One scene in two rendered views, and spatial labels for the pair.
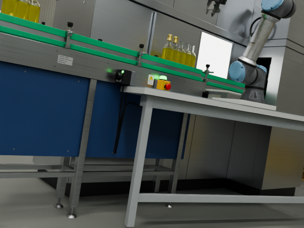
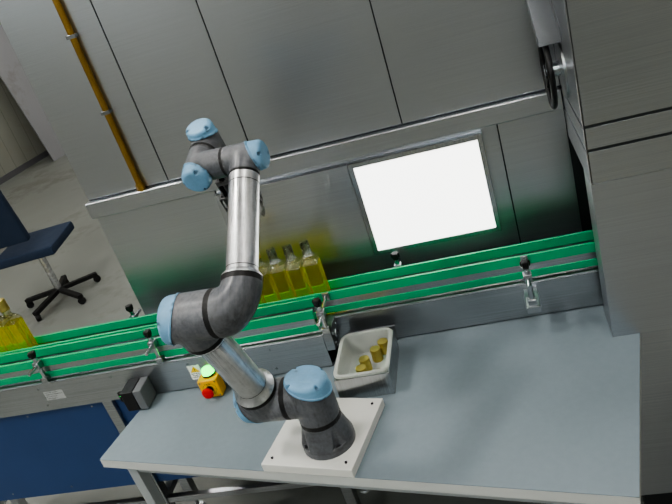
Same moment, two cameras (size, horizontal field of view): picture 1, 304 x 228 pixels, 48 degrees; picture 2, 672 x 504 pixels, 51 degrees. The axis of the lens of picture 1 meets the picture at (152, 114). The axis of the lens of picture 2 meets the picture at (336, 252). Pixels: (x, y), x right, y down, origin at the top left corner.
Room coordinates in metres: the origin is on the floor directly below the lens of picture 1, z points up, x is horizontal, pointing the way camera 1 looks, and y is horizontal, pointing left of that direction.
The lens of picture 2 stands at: (1.42, -2.00, 2.06)
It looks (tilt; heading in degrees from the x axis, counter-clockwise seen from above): 26 degrees down; 57
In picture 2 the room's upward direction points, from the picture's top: 19 degrees counter-clockwise
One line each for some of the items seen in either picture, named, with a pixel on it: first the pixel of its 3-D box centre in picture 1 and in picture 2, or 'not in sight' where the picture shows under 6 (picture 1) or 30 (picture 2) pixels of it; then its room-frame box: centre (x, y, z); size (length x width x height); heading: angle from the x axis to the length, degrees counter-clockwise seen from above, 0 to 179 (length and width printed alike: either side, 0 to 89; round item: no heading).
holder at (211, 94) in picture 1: (218, 98); (368, 359); (2.43, -0.45, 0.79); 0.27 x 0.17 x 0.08; 41
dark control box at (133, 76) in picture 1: (125, 78); (138, 394); (1.89, 0.18, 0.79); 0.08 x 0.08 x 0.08; 41
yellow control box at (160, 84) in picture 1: (162, 86); (212, 383); (2.08, -0.04, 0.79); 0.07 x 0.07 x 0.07; 41
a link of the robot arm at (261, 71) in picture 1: (255, 76); (309, 394); (2.12, -0.60, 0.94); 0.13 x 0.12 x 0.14; 127
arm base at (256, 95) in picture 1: (253, 95); (324, 427); (2.12, -0.60, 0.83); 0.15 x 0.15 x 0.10
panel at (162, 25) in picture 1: (194, 49); (356, 211); (2.70, -0.26, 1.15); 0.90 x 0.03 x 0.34; 131
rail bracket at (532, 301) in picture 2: not in sight; (530, 288); (2.82, -0.81, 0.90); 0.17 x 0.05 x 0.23; 41
